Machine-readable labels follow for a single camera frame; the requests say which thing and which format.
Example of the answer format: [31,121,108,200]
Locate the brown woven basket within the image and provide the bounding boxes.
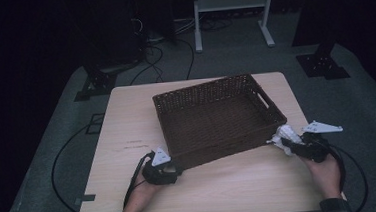
[150,71,291,173]

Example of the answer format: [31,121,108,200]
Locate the left hand-held gripper cable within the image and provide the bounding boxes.
[119,151,159,209]

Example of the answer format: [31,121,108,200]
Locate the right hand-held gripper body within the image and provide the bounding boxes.
[300,118,346,165]

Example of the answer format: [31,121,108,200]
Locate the person's left hand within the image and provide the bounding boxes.
[120,173,161,212]

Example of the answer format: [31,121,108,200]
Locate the hand-held gripper cable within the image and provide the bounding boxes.
[327,143,348,192]
[119,151,159,209]

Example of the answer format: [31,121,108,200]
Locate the black stand base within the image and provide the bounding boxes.
[71,62,119,103]
[295,41,351,82]

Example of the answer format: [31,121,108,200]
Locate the black tape strip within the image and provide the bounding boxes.
[73,193,98,207]

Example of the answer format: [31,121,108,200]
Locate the black floor cable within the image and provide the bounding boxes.
[47,124,99,212]
[318,138,371,212]

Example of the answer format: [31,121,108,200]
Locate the white metal stand frame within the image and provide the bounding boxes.
[192,0,280,54]

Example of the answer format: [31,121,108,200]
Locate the tangled black floor cables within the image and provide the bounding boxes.
[124,14,197,86]

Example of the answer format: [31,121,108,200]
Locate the right hand-held gripper cable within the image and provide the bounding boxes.
[327,143,348,192]

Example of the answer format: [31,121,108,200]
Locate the white knitted cloth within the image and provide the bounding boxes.
[266,122,306,159]

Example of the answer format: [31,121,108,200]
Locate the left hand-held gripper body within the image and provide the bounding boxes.
[140,145,184,187]

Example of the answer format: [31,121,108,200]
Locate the person's right hand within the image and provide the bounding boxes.
[301,152,346,202]

